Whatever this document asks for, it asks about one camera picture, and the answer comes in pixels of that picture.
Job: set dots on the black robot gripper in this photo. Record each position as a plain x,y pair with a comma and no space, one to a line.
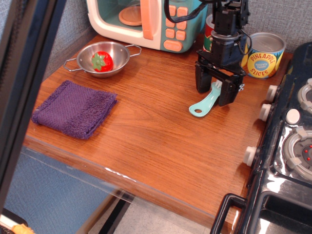
223,63

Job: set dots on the teal dish brush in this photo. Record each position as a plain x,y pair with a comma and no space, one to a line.
203,107

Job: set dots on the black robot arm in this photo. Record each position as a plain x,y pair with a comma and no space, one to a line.
229,18

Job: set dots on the purple folded towel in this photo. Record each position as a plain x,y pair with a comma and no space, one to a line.
75,110

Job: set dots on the tomato sauce can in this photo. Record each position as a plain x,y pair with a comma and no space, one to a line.
209,27

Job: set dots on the grey stove knob middle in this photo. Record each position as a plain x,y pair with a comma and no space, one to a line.
264,112

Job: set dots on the grey stove knob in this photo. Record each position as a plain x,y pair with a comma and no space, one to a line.
264,112
271,92
249,155

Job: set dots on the grey stove knob upper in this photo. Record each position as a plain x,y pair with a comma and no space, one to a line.
271,92

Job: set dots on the pineapple slices can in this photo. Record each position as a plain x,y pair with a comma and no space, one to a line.
264,52

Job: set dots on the grey stove knob lower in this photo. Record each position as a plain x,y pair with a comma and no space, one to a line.
249,155

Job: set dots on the teal toy microwave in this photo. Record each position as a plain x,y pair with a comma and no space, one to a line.
156,31

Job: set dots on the orange microwave plate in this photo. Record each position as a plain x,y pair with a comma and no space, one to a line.
131,16

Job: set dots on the red toy strawberry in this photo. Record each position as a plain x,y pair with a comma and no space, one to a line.
102,62

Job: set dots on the black toy stove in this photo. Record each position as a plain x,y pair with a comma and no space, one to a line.
279,197

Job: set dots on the orange fuzzy object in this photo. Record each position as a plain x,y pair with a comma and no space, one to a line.
22,229

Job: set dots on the steel bowl with handles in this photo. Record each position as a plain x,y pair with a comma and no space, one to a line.
120,54

